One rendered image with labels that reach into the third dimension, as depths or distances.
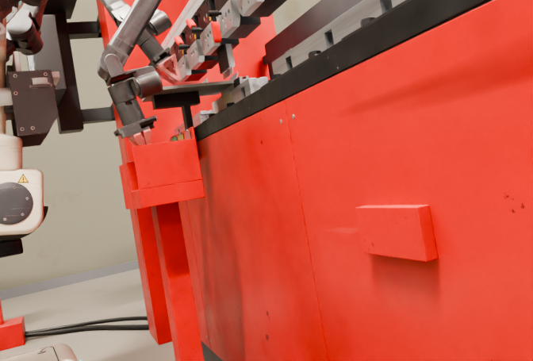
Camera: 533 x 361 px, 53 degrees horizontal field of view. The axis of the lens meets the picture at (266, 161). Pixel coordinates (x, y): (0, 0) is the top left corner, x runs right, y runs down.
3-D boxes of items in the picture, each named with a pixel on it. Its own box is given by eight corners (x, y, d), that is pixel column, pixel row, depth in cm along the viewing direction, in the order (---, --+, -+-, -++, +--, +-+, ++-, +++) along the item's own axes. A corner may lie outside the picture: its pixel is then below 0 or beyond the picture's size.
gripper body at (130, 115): (159, 121, 132) (147, 94, 131) (120, 136, 127) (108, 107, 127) (153, 125, 138) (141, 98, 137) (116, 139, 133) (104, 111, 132)
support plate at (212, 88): (141, 102, 174) (141, 99, 174) (218, 94, 183) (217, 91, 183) (151, 90, 157) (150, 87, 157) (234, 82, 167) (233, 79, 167)
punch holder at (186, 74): (178, 82, 221) (172, 44, 221) (198, 80, 224) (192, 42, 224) (186, 74, 207) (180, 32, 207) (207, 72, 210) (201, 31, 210)
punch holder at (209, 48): (203, 57, 184) (195, 10, 184) (226, 55, 187) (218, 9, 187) (215, 44, 170) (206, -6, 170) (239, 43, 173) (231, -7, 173)
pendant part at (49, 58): (34, 109, 284) (24, 43, 285) (58, 106, 290) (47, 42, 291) (39, 91, 244) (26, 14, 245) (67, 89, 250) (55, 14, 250)
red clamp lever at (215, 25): (212, 44, 159) (207, 12, 159) (225, 43, 161) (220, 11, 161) (213, 41, 158) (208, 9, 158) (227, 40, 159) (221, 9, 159)
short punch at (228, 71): (221, 79, 180) (216, 52, 180) (227, 79, 181) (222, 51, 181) (230, 72, 171) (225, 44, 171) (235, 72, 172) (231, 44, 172)
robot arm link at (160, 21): (122, 31, 172) (116, 13, 164) (150, 13, 176) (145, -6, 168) (145, 53, 168) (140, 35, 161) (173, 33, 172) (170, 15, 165)
